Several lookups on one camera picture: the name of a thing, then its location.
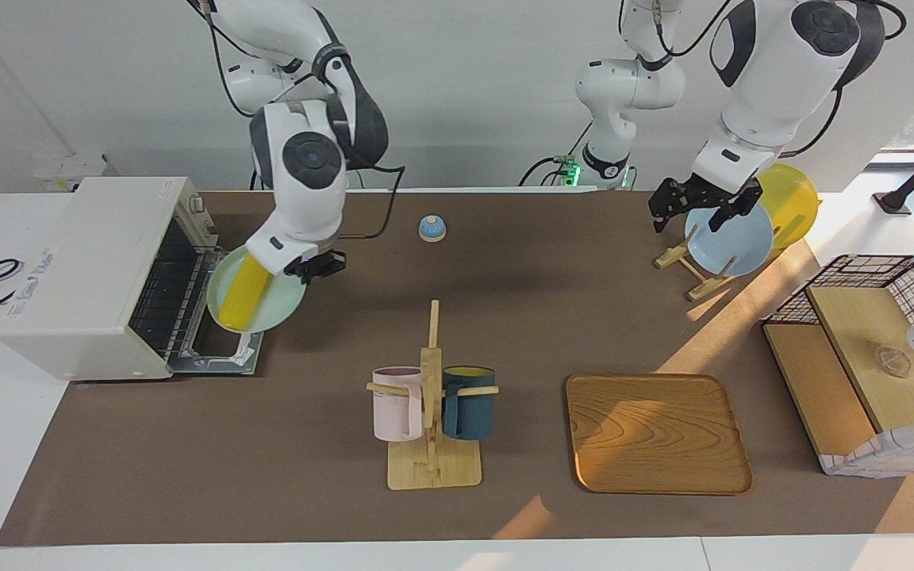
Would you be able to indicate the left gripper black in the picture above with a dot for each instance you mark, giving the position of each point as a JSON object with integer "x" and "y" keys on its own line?
{"x": 707, "y": 193}

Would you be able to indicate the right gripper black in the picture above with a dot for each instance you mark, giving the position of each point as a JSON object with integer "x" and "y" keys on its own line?
{"x": 322, "y": 264}

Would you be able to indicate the pale green plate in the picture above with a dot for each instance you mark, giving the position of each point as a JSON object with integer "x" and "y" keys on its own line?
{"x": 282, "y": 305}

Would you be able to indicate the yellow corn cob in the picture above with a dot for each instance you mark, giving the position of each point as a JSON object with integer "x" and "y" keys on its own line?
{"x": 244, "y": 293}

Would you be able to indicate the glass oven door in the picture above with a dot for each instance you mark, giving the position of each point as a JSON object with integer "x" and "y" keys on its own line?
{"x": 219, "y": 361}

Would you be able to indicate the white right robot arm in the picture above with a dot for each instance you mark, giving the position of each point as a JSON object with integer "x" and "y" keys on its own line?
{"x": 306, "y": 198}

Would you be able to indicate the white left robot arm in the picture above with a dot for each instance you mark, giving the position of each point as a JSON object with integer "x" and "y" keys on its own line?
{"x": 782, "y": 79}

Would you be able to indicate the white toaster oven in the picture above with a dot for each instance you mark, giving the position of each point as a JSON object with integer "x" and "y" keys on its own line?
{"x": 68, "y": 277}

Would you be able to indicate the light blue plate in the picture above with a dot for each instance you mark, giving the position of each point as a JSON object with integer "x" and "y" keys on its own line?
{"x": 735, "y": 242}

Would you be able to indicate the wooden plate rack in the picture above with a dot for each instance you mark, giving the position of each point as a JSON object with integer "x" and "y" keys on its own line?
{"x": 671, "y": 258}

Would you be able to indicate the yellow plate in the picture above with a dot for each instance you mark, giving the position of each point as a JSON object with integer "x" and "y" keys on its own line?
{"x": 794, "y": 206}

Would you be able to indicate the blue service bell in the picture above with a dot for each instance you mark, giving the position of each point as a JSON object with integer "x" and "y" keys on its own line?
{"x": 432, "y": 230}

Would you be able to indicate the pink mug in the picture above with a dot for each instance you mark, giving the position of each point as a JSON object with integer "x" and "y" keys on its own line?
{"x": 393, "y": 408}

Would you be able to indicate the brown table mat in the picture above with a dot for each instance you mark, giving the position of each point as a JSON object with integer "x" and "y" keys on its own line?
{"x": 266, "y": 460}

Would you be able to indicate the two-tier wooden shelf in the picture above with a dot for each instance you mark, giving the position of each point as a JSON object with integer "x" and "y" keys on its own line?
{"x": 862, "y": 333}

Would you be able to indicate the dark blue mug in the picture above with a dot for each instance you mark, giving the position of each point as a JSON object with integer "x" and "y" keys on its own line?
{"x": 469, "y": 412}

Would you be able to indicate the wooden mug rack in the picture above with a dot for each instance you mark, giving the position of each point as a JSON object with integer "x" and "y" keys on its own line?
{"x": 433, "y": 472}

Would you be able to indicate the wooden serving tray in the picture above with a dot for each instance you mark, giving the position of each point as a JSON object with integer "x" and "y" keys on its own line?
{"x": 655, "y": 436}

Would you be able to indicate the clear glass cup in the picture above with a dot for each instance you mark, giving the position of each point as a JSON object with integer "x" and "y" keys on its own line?
{"x": 893, "y": 362}

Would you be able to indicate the white power strip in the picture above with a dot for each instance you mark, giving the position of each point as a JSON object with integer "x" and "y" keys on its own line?
{"x": 68, "y": 170}

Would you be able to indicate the white brick-pattern paper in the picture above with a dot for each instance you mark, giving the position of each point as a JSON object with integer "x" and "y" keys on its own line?
{"x": 885, "y": 456}

